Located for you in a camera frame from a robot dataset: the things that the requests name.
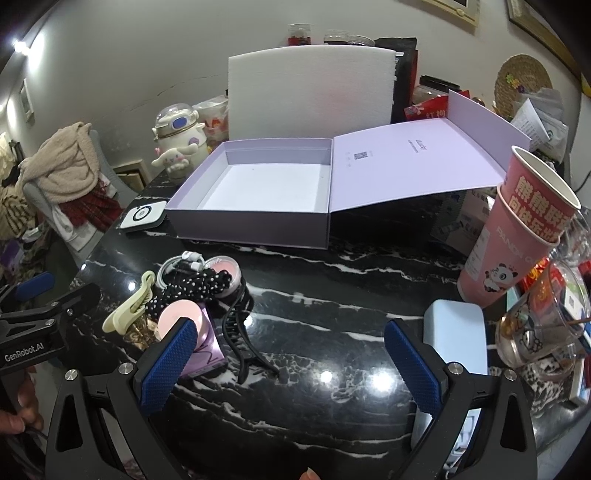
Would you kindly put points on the light blue box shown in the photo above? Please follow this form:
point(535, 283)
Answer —
point(456, 330)

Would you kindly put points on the beige towel on chair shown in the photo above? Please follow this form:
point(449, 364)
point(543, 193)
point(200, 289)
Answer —
point(65, 167)

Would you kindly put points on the cream hair clip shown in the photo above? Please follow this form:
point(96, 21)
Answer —
point(121, 319)

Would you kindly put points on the white foam board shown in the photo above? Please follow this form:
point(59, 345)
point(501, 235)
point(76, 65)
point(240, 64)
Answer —
point(318, 91)

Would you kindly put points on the red plaid scarf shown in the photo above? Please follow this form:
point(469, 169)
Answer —
point(95, 208)

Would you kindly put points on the cream wall intercom panel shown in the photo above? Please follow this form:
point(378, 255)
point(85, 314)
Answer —
point(465, 10)

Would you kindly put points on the grey chair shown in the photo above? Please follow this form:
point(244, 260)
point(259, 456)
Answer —
point(79, 241)

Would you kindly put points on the gold picture frame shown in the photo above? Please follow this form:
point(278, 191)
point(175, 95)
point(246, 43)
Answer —
point(523, 15)

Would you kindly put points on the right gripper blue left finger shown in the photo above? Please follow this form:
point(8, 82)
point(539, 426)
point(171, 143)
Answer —
point(161, 365)

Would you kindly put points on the glass mug with cartoon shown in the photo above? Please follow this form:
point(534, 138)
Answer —
point(552, 314)

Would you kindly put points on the lower pink panda cup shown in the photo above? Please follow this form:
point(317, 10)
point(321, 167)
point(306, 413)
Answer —
point(504, 253)

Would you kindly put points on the white Cinnamoroll bottle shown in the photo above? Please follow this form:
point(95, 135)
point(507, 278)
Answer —
point(181, 143)

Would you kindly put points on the black polka dot hair clip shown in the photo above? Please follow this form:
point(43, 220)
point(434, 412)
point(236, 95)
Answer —
point(201, 287)

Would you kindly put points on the purple Manta Ray box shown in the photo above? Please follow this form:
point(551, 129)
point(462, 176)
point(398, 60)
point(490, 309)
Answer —
point(208, 355)

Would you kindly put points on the purple label jar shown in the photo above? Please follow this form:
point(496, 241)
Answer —
point(360, 40)

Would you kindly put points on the white paper leaflet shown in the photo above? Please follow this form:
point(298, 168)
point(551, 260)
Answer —
point(540, 116)

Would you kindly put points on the white camera-shaped power bank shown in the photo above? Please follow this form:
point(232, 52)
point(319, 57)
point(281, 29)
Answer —
point(144, 217)

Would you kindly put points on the upper pink paper cup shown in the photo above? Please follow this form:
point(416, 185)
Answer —
point(538, 196)

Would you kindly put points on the pink round compact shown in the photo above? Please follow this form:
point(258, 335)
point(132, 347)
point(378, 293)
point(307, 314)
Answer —
point(181, 312)

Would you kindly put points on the woven round trivet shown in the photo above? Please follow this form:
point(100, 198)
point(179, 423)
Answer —
point(519, 74)

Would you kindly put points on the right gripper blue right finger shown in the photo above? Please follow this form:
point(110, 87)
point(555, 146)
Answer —
point(419, 365)

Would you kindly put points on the lilac open gift box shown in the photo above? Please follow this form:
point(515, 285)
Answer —
point(283, 191)

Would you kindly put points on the white plastic bag cup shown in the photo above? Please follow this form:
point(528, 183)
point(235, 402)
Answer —
point(214, 114)

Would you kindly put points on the dark-filled jar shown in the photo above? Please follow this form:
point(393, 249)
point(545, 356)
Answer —
point(336, 37)

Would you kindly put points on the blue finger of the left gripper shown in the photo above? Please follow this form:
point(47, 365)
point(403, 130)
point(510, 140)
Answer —
point(34, 287)

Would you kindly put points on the person's left hand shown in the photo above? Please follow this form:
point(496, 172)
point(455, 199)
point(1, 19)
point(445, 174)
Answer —
point(22, 409)

